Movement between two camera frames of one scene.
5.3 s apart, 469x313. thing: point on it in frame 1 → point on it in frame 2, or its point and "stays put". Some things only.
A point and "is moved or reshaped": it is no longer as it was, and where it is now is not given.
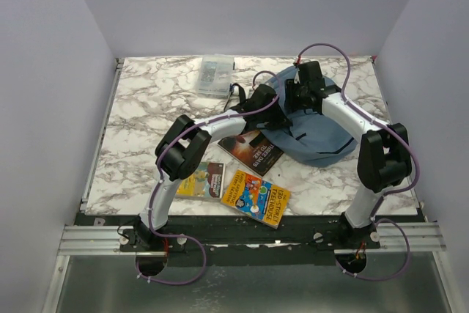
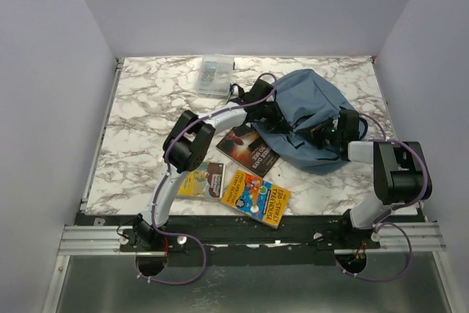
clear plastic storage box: [215, 75] stays put
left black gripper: [280, 121] stays put
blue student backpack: [312, 138] is moved or reshaped
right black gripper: [291, 102] → [314, 132]
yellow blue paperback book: [207, 180] stays put
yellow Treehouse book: [260, 199] stays put
